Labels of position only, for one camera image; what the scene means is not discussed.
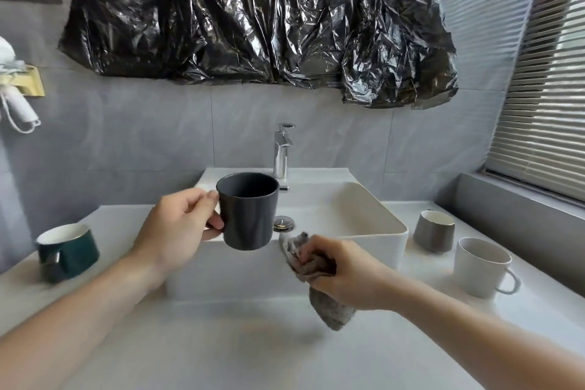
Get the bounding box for person's left hand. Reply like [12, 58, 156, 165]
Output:
[130, 188, 225, 282]

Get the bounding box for chrome faucet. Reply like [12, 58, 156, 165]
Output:
[273, 123, 296, 192]

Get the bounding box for person's right hand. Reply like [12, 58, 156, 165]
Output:
[295, 238, 406, 314]

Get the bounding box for black plastic sheet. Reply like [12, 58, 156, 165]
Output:
[58, 0, 459, 110]

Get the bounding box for window blind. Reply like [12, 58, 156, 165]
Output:
[484, 0, 585, 204]

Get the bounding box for person's left forearm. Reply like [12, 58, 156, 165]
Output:
[0, 249, 169, 390]

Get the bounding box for grey cleaning cloth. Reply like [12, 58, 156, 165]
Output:
[279, 232, 357, 332]

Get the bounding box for white hair dryer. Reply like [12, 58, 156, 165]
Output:
[0, 36, 42, 134]

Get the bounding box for white rectangular sink basin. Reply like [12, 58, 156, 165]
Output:
[165, 167, 409, 302]

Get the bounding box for grey mug with gold rim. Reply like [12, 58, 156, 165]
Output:
[412, 210, 457, 254]

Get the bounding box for white mug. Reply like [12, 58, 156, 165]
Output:
[452, 237, 522, 300]

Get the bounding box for gold hair dryer holder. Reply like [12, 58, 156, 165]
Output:
[0, 64, 46, 97]

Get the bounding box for dark grey mug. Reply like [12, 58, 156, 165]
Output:
[215, 172, 280, 251]

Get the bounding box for green mug with gold rim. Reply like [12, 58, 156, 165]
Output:
[35, 223, 101, 285]

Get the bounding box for person's right forearm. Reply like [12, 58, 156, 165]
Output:
[392, 272, 585, 390]

